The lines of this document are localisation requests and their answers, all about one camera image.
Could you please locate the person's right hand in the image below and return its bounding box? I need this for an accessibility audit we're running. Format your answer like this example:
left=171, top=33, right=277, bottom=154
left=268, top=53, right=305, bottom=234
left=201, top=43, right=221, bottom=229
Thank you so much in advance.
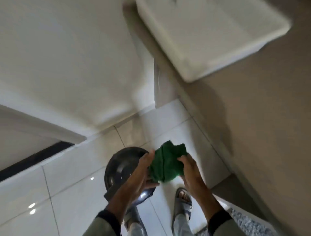
left=177, top=154, right=211, bottom=198

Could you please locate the person's left hand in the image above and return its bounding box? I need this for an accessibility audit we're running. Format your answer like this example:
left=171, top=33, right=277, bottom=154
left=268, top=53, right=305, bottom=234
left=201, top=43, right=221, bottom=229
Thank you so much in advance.
left=118, top=149, right=160, bottom=201

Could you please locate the green cleaning cloth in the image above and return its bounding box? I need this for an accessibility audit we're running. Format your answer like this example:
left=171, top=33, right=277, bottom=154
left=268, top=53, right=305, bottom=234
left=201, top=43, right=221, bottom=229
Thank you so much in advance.
left=148, top=140, right=188, bottom=183

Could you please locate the round steel bowl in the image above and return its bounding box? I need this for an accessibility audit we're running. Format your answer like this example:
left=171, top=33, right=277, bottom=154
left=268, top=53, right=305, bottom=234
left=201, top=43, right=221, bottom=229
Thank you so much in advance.
left=104, top=146, right=160, bottom=206

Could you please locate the person's left forearm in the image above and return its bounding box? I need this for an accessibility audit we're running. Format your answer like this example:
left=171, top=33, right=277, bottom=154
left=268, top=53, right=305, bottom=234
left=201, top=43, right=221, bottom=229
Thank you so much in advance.
left=82, top=191, right=136, bottom=236

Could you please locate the person's right forearm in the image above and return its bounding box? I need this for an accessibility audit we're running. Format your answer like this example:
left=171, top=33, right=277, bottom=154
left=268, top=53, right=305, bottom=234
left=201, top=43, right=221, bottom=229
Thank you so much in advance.
left=194, top=191, right=246, bottom=236

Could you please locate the person's right foot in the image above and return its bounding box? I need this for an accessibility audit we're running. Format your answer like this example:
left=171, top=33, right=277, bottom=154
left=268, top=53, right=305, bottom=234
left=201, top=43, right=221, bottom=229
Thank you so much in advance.
left=177, top=190, right=191, bottom=204

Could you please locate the grey slipper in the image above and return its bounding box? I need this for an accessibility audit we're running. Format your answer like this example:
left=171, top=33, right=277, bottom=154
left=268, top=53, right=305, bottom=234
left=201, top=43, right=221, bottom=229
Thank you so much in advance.
left=123, top=206, right=148, bottom=236
left=172, top=187, right=193, bottom=229

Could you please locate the person's light trouser leg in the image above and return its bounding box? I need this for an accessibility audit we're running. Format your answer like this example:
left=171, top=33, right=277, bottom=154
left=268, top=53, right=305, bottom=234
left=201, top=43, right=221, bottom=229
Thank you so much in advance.
left=172, top=212, right=195, bottom=236
left=128, top=222, right=148, bottom=236

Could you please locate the speckled grey floor mat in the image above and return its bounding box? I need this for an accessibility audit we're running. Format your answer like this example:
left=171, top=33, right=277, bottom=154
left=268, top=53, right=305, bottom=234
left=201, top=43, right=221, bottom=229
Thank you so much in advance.
left=196, top=206, right=276, bottom=236

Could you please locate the black floor threshold strip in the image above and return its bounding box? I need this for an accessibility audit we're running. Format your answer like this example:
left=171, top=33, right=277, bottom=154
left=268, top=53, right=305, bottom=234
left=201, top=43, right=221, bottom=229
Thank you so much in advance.
left=0, top=142, right=75, bottom=182

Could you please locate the white ceramic sink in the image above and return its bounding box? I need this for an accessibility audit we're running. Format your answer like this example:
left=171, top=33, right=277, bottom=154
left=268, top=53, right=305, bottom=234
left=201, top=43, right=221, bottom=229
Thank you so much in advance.
left=135, top=0, right=292, bottom=83

